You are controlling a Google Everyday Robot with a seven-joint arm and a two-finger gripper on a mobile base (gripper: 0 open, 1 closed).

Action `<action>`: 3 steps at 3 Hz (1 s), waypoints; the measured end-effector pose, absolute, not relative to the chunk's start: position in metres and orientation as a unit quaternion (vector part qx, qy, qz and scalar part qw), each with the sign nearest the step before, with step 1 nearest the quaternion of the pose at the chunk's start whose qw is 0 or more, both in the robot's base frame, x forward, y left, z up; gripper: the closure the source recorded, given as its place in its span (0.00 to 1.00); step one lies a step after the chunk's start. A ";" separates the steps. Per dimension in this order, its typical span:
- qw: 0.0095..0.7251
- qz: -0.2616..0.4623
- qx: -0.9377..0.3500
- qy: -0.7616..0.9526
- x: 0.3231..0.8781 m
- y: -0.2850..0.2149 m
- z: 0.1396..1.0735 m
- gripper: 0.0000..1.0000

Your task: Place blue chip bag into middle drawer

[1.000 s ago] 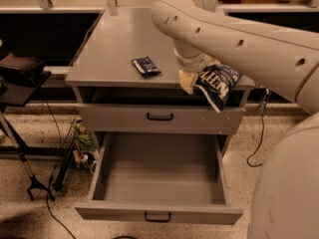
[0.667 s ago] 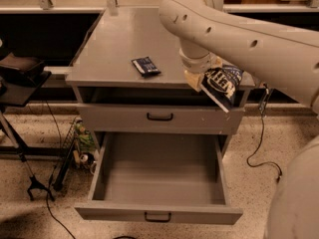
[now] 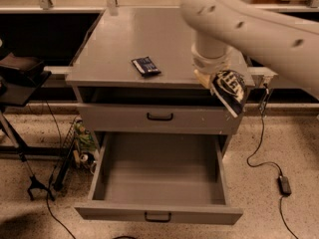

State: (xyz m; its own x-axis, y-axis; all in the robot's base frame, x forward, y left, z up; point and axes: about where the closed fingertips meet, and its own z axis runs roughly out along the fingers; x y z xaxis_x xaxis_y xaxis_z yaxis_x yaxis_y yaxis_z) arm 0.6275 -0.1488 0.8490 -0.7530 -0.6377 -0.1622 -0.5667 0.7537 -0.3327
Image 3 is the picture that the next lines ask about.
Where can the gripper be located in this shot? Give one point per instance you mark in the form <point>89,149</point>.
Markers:
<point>209,64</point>

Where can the blue chip bag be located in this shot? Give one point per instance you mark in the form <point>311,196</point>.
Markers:
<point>230,89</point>

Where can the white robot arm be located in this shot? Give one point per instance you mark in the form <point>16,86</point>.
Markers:
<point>287,45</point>

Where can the grey drawer cabinet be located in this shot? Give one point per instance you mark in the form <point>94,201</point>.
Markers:
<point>104,73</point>

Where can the closed grey upper drawer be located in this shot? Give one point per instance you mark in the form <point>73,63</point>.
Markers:
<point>162,119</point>

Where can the open grey lower drawer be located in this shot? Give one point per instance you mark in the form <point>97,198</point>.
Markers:
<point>160,178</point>

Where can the small dark blue snack packet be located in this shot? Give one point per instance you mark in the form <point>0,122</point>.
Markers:
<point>146,67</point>

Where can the black tray with dark pouch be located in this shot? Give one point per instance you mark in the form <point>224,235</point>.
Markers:
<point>20,77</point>

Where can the black tripod stand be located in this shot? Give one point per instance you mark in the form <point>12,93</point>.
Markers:
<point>35,183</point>

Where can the black power adapter with cable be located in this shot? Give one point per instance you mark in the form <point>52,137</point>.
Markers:
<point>282,180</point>

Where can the black wire basket with items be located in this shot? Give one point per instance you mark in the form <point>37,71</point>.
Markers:
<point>79,149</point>

